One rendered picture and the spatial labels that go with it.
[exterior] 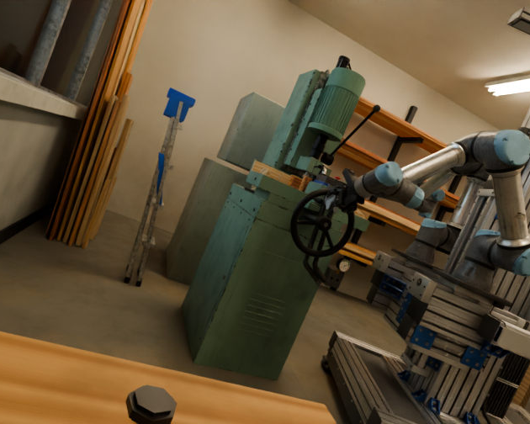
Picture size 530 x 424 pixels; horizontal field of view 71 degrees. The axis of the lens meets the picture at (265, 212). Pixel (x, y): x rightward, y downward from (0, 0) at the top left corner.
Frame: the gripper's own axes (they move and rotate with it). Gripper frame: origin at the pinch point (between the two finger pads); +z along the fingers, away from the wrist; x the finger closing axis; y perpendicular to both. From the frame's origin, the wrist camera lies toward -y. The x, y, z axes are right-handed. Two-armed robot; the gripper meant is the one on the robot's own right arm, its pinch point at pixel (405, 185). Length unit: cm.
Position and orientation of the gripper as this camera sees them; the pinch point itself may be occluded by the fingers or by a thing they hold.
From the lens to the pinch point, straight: 275.1
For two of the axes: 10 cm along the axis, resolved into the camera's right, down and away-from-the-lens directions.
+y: -2.7, 9.6, 1.1
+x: 9.3, 2.3, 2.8
